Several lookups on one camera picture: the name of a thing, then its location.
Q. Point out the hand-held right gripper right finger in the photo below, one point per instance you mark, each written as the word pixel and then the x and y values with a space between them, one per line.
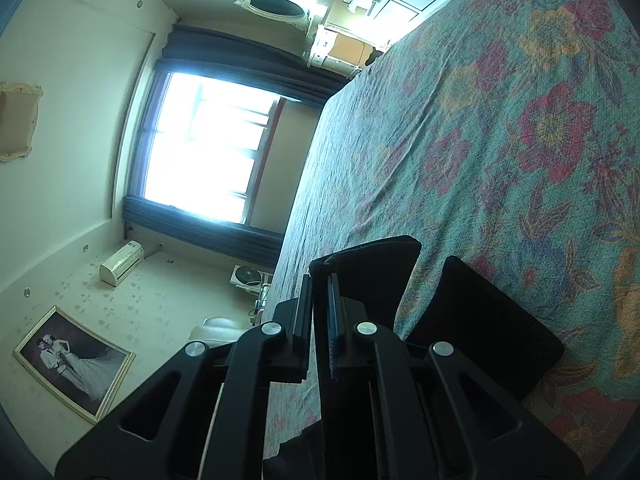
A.
pixel 334 330

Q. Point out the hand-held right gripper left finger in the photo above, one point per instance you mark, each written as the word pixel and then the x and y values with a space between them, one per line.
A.
pixel 300 322

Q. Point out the black pants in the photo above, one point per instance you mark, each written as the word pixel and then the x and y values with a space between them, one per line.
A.
pixel 480 320

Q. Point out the white round-faced appliance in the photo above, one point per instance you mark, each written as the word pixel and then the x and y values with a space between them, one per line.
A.
pixel 247 277

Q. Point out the cream padded headboard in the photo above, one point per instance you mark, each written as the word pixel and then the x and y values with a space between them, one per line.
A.
pixel 215 330

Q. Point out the dark blue curtain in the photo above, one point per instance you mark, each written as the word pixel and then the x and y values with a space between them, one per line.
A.
pixel 235 57
pixel 200 232

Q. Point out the white air conditioner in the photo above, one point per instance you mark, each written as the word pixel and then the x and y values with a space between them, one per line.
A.
pixel 120 262

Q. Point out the bright window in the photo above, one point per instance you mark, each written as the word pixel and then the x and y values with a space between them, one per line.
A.
pixel 205 145

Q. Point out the framed wedding photo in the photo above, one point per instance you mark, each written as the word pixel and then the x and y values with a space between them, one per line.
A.
pixel 75 360

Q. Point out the floral bedspread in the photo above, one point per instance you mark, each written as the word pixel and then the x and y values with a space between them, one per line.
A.
pixel 475 135

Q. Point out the cream dressing table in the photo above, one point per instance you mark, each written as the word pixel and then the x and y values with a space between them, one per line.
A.
pixel 345 47

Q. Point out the ornate cream ceiling lamp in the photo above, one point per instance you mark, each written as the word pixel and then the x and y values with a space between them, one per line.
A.
pixel 17 120

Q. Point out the oval mirror white frame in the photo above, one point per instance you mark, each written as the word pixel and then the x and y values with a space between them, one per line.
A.
pixel 275 7

